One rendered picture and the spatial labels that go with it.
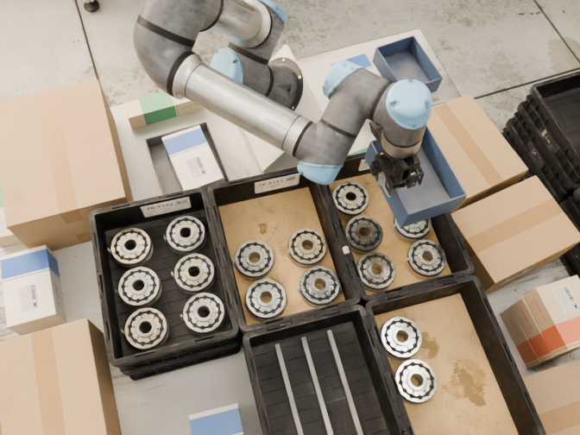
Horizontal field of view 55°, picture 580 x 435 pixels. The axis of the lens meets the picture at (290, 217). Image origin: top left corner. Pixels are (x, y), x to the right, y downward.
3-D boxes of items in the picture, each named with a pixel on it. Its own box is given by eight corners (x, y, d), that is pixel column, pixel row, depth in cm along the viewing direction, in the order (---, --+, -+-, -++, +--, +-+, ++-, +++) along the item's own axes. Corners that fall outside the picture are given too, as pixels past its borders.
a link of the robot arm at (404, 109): (399, 66, 93) (444, 89, 91) (393, 104, 103) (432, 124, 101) (374, 99, 91) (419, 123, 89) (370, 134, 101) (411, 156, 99)
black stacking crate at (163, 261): (100, 230, 149) (89, 211, 139) (208, 206, 154) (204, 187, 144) (121, 375, 134) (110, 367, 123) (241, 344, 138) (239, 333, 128)
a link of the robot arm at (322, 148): (105, 71, 107) (324, 192, 98) (124, 16, 104) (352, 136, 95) (138, 74, 118) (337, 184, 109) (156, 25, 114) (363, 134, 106)
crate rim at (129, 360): (90, 214, 141) (87, 211, 139) (205, 190, 145) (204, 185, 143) (111, 369, 125) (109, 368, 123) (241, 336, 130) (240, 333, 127)
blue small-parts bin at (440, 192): (363, 156, 133) (369, 141, 127) (418, 140, 136) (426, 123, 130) (400, 228, 125) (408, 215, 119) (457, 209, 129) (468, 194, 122)
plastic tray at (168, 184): (147, 147, 174) (143, 138, 169) (207, 129, 178) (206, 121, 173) (171, 220, 164) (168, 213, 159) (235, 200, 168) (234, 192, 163)
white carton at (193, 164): (166, 153, 173) (160, 137, 165) (202, 141, 176) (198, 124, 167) (187, 205, 166) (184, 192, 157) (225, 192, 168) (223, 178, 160)
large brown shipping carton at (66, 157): (17, 141, 172) (-10, 102, 154) (114, 119, 178) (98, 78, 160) (34, 255, 157) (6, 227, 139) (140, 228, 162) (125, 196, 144)
